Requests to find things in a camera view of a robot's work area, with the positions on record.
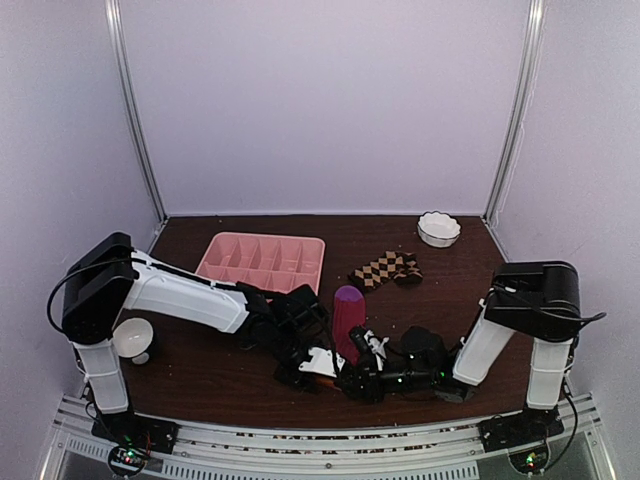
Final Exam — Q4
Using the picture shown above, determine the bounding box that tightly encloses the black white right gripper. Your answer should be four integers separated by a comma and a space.
341, 358, 437, 405

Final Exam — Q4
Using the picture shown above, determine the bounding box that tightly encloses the magenta purple sock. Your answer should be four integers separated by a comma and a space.
332, 285, 366, 365

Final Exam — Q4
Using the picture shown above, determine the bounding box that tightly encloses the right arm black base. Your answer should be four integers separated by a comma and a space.
477, 410, 564, 452

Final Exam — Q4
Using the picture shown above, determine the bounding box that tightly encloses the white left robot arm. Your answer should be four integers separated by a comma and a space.
53, 232, 345, 444

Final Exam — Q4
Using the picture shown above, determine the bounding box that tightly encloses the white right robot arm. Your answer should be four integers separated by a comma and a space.
335, 261, 588, 442

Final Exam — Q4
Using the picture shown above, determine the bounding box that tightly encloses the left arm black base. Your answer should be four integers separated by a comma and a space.
91, 415, 179, 454

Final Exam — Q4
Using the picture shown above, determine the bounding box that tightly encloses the brown checkered sock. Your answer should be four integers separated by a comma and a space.
348, 251, 424, 294

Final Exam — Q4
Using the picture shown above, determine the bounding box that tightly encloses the pink divided plastic tray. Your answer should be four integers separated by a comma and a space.
196, 232, 325, 293

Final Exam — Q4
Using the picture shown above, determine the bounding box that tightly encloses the white scalloped bowl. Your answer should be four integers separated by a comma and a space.
417, 211, 461, 248

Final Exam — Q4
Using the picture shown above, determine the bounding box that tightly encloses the aluminium front frame rail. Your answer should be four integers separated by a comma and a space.
35, 395, 623, 479

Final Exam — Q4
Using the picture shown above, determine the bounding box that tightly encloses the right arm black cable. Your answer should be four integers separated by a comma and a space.
494, 282, 609, 326

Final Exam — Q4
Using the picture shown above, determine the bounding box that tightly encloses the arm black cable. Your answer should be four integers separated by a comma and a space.
47, 254, 134, 336
494, 282, 609, 326

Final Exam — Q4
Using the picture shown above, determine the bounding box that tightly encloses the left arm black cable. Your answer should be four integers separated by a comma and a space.
47, 254, 134, 336

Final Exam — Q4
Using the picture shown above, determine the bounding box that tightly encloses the aluminium right corner post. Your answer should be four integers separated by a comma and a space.
484, 0, 546, 228

